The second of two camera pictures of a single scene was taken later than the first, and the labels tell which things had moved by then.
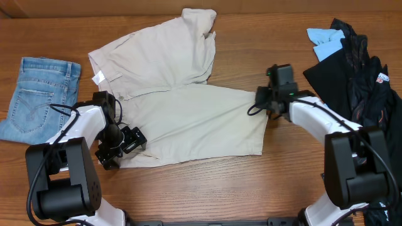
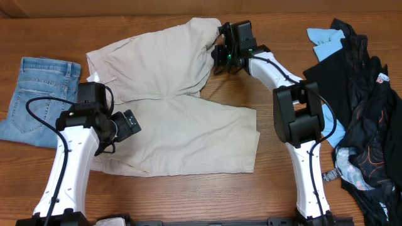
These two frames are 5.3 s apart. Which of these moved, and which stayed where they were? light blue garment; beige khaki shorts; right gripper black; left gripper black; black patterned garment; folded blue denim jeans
Moved: left gripper black; beige khaki shorts; right gripper black
Stayed: light blue garment; folded blue denim jeans; black patterned garment
